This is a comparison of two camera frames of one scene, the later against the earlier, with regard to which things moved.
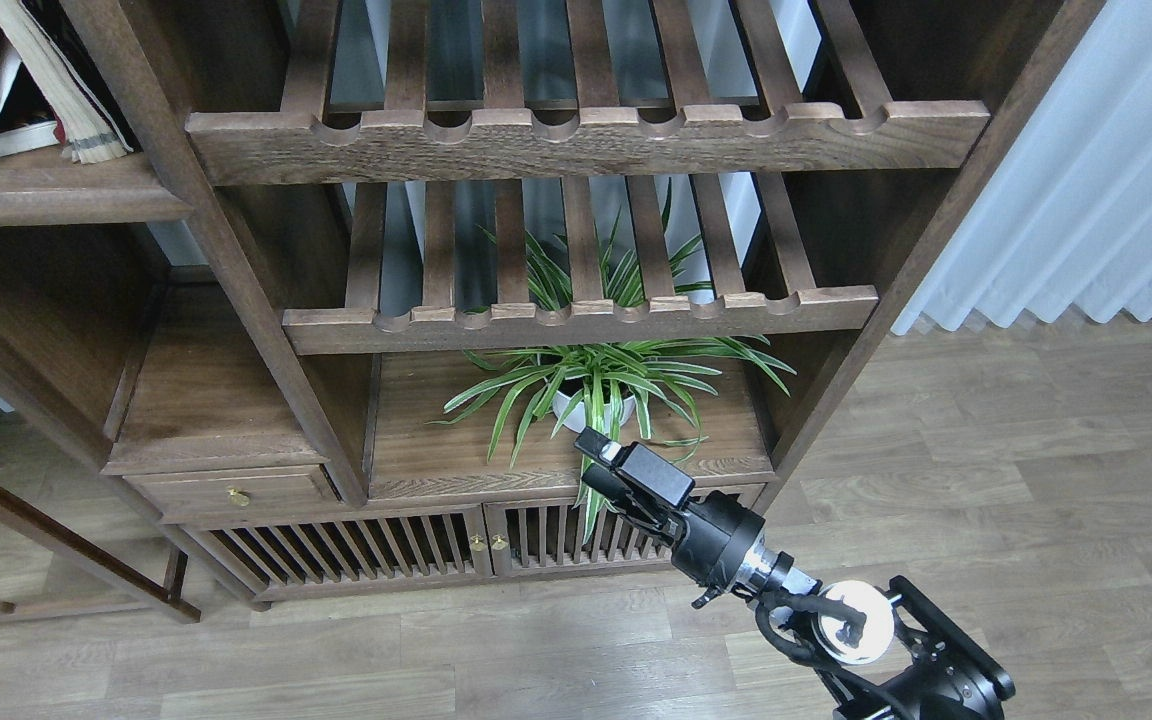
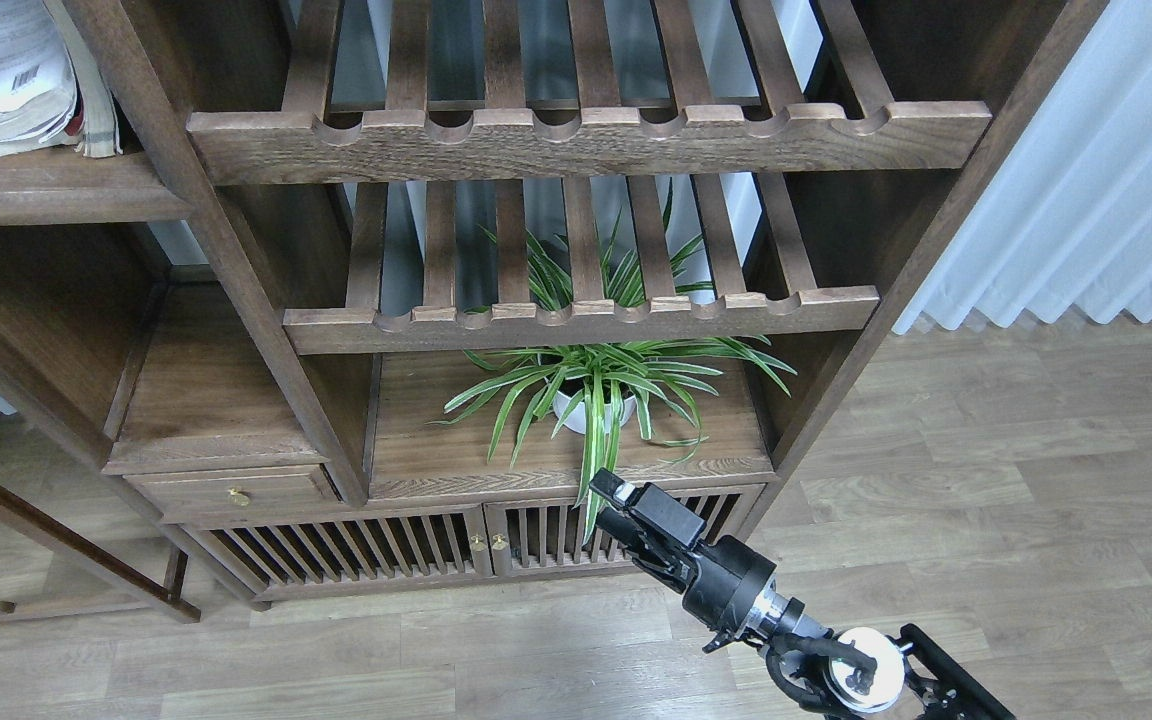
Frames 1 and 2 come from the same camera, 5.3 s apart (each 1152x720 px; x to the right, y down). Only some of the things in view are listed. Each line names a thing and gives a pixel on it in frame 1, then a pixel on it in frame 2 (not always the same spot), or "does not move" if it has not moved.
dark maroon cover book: [56, 23] → [77, 123]
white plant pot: [576, 418] does not move
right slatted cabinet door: [535, 538] does not move
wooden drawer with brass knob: [233, 489] does not move
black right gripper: [718, 536] → [721, 581]
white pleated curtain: [1108, 200] does not move
